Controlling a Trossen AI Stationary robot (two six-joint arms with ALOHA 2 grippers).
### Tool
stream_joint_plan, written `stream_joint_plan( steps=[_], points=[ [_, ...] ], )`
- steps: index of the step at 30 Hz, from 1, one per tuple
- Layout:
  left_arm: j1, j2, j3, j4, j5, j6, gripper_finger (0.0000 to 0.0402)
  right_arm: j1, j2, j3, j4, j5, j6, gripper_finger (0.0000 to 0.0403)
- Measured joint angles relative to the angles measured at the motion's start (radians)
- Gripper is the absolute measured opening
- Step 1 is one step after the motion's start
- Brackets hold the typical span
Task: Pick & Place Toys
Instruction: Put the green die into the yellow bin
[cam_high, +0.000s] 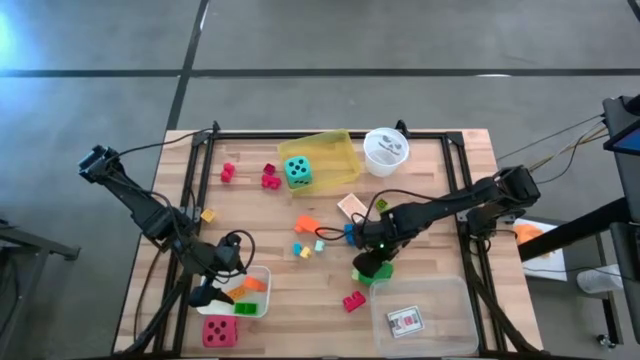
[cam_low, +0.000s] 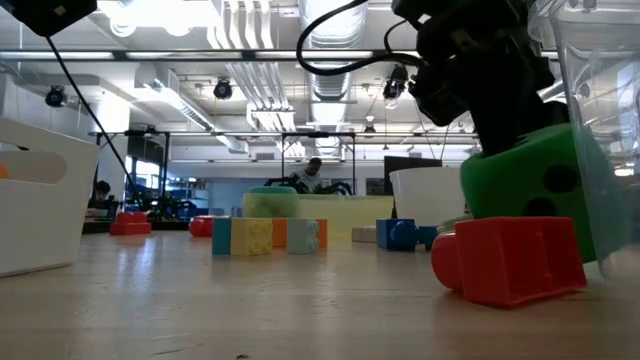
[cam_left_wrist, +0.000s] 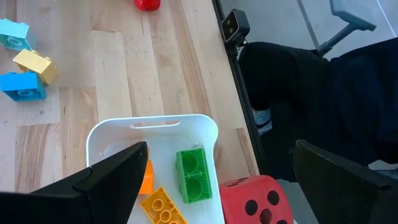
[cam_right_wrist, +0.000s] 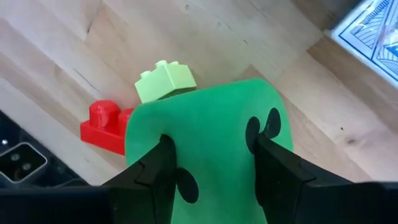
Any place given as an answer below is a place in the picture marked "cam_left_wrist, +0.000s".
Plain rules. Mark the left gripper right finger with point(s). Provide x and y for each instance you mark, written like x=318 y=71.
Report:
x=348 y=196

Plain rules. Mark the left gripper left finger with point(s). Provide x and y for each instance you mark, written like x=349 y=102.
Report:
x=77 y=199

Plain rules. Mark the orange wedge toy block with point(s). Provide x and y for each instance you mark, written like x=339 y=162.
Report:
x=148 y=182

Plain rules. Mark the red foam die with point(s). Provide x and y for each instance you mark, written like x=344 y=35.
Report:
x=231 y=196

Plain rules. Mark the green large toy block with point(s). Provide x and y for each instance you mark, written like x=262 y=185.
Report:
x=194 y=174

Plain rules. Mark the orange flat studded block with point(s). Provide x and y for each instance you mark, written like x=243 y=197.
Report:
x=161 y=208

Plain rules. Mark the person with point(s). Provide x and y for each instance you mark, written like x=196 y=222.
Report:
x=311 y=102

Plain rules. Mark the person's shoe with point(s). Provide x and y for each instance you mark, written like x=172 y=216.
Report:
x=262 y=119

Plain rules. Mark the blue small toy block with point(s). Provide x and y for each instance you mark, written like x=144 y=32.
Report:
x=21 y=84

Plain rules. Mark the yellow small toy block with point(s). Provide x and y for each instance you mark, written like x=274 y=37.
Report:
x=34 y=63

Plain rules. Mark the mint small toy block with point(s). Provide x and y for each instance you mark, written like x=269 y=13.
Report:
x=15 y=31

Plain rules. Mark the grey chair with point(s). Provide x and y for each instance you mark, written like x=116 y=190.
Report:
x=351 y=15

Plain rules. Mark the red stepped toy block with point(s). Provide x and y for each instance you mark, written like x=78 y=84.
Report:
x=147 y=4

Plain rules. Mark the black aluminium table frame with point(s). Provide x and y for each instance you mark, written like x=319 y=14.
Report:
x=242 y=93

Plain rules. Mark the black table-level camera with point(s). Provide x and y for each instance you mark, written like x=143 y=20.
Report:
x=234 y=25

